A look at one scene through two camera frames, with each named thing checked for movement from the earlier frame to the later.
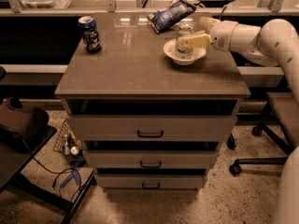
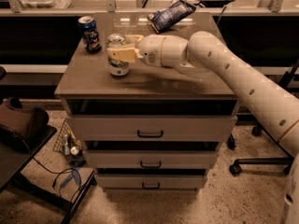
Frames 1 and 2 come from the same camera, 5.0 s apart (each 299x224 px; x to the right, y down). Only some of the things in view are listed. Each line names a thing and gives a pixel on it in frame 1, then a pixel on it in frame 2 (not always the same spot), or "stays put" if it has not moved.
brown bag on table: x=19 y=124 stays put
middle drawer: x=151 y=159 stays put
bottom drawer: x=152 y=181 stays put
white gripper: x=223 y=34 -> x=150 y=50
